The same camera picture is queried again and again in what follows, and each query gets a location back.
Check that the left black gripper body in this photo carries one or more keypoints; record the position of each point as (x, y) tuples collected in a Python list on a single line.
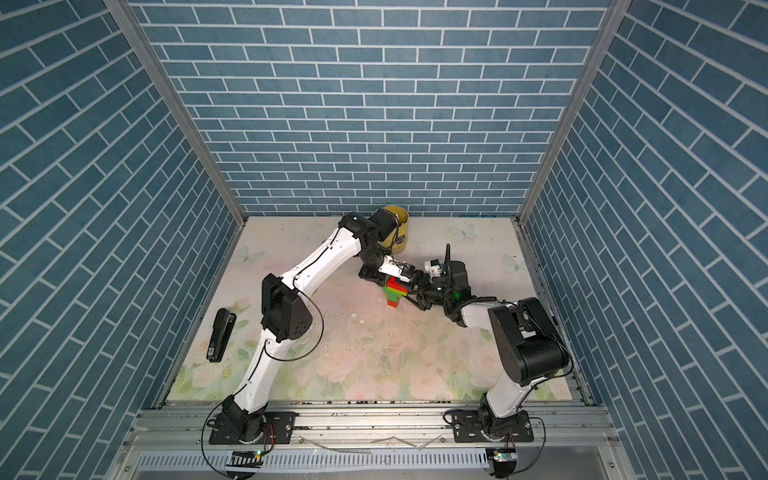
[(372, 272)]

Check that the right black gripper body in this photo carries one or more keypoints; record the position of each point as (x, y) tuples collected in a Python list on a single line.
[(430, 294)]

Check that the red long lego brick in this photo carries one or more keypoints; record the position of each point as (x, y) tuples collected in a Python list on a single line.
[(396, 284)]

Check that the lime lego brick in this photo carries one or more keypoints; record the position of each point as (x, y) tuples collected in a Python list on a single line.
[(394, 294)]

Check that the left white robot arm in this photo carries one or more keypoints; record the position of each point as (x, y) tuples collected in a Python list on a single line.
[(286, 316)]

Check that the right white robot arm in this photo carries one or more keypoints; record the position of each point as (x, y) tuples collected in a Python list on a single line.
[(530, 349)]

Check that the yellow cup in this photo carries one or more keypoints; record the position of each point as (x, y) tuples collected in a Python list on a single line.
[(396, 241)]

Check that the floral table mat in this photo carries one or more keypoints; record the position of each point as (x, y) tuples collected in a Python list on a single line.
[(359, 348)]

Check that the black remote-like device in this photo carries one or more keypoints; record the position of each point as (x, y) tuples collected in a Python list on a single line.
[(222, 328)]

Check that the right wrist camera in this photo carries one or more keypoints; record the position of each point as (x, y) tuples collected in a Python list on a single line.
[(434, 268)]

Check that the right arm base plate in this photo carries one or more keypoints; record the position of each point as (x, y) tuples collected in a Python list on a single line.
[(474, 426)]

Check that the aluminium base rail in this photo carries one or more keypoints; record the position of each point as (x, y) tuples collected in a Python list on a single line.
[(566, 439)]

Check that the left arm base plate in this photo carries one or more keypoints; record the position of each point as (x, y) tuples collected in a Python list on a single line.
[(270, 428)]

